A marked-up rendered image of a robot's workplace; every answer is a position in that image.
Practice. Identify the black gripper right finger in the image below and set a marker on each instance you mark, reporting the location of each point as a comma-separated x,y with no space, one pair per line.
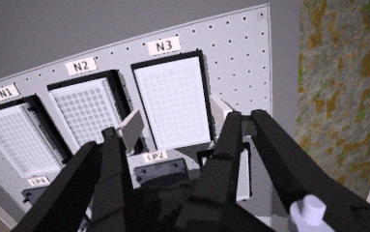
315,201

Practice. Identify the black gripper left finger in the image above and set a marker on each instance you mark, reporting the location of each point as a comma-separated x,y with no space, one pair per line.
63,204

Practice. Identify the grey perforated base plate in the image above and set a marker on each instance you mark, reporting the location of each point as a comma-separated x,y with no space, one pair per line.
237,56

